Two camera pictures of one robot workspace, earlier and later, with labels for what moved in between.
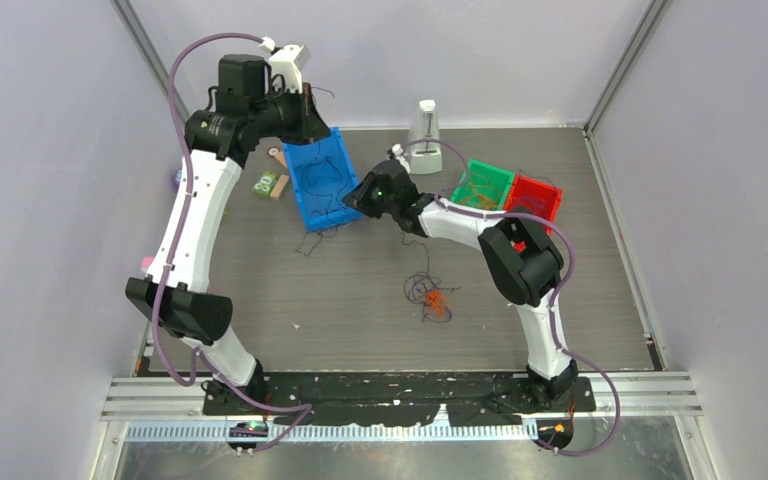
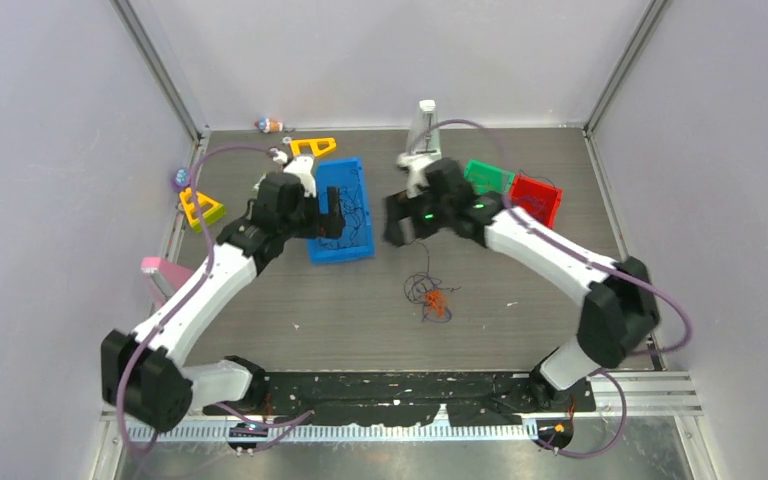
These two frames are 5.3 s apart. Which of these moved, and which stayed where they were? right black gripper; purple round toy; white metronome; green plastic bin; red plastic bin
Moved: right black gripper
Stayed: green plastic bin; purple round toy; red plastic bin; white metronome
